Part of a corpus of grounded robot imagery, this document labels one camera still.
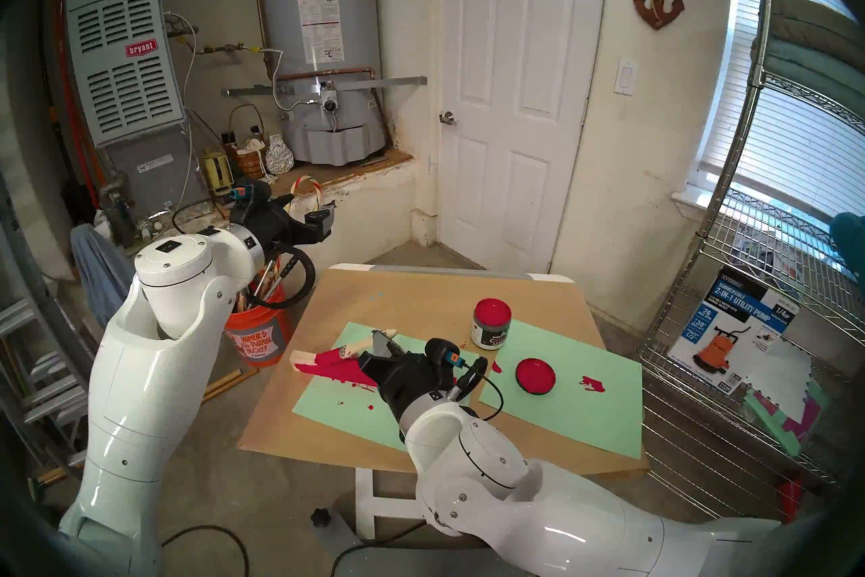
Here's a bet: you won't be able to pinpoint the utility pump box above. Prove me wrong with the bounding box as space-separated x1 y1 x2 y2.
666 267 801 395

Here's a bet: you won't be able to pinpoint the white platform with wood top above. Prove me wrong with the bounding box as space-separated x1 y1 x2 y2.
128 150 440 265

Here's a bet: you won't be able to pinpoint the chrome wire shelf rack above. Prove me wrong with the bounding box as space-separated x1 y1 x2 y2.
635 0 865 515

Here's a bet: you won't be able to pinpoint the white window blinds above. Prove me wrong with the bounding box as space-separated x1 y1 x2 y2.
699 0 865 218

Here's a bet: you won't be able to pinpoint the green paper sheet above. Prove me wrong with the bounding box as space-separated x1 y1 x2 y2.
292 321 479 455
478 319 643 460

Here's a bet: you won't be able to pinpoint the orange plastic bucket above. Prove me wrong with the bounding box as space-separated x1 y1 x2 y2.
224 258 295 368

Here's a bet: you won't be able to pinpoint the teal fabric object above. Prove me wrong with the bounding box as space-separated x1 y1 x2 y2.
830 212 865 286

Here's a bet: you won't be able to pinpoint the black floor cable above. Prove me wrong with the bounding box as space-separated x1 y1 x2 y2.
162 525 251 577

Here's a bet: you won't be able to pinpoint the white panel door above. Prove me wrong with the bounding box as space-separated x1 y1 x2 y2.
439 0 609 275

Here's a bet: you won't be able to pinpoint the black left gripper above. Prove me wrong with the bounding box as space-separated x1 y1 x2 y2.
247 194 337 265

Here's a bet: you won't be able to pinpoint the grey bryant furnace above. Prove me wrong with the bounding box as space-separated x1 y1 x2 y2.
64 0 207 218

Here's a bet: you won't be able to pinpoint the blue cloth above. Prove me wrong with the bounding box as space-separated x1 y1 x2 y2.
71 223 136 328

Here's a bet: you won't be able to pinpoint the metal heater strap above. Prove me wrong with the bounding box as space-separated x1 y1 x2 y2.
222 75 428 98

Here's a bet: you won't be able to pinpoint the white folding table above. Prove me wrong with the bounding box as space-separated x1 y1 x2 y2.
328 263 575 546

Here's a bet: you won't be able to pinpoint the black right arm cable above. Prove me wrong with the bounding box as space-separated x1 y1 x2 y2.
453 356 505 421

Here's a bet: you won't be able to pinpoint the thick black left arm hose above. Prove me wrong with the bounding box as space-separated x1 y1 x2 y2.
247 248 317 311

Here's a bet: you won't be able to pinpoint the red jar lid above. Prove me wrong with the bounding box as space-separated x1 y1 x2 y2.
515 358 556 395

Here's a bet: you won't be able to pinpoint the aluminium ladder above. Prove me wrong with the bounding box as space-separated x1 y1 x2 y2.
0 177 102 482

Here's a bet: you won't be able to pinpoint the long wooden stick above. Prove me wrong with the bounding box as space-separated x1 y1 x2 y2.
203 367 259 404

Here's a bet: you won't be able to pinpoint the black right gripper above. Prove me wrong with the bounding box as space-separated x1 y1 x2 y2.
358 330 468 424

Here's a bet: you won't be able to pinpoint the striped candy cane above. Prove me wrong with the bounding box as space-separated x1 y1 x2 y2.
291 175 325 213

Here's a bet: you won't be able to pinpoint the yellow metal can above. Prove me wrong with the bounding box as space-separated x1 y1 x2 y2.
201 150 234 192

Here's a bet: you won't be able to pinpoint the white window sill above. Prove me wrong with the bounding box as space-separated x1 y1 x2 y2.
672 182 720 225

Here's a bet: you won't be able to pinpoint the foil wrapped object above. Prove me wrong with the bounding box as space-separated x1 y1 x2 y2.
265 134 295 175

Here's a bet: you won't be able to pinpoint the red paint sample jar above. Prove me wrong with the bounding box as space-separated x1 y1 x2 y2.
471 298 512 351

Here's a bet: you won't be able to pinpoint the olive cushion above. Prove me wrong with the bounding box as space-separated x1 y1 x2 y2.
770 0 865 52

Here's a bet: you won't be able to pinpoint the wood plank with red paint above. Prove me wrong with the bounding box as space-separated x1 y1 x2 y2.
290 346 379 390

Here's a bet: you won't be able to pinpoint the red plastic object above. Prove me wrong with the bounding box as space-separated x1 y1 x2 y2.
777 473 808 526

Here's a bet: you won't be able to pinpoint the green cushion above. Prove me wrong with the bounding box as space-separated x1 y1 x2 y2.
750 35 865 123

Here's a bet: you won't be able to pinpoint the grey water heater tank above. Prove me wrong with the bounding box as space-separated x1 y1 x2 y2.
255 0 387 167

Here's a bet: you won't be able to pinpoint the wooden handle paint brush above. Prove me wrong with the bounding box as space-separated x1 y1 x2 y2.
331 329 399 361

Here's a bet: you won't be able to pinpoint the wicker basket with handle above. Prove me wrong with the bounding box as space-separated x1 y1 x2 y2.
226 104 268 181

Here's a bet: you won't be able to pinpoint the gas pipe with yellow valve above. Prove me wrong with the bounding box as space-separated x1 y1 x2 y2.
177 40 271 59

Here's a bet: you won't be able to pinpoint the brown board table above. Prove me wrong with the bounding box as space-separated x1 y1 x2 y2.
237 265 653 480

